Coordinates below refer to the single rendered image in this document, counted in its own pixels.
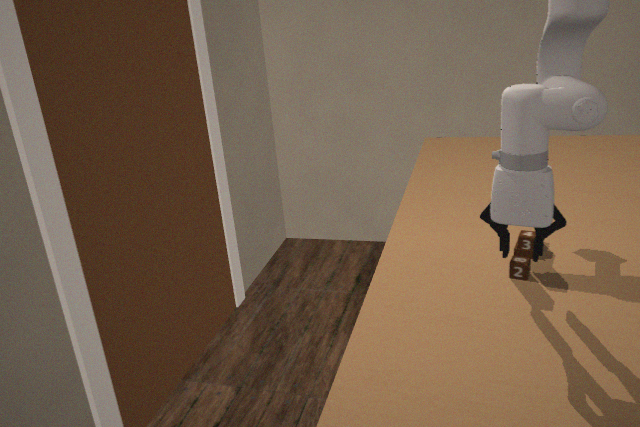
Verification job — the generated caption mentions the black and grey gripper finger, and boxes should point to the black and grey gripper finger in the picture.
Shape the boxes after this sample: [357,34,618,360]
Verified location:
[480,202,510,258]
[533,205,567,262]

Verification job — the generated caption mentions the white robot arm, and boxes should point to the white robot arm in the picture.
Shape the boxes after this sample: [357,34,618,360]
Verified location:
[492,0,609,171]

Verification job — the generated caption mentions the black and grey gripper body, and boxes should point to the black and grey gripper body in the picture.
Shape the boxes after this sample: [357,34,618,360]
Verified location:
[490,164,554,228]

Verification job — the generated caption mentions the brown wooden number cube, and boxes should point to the brown wooden number cube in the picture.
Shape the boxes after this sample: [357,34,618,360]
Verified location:
[518,230,536,250]
[509,255,531,281]

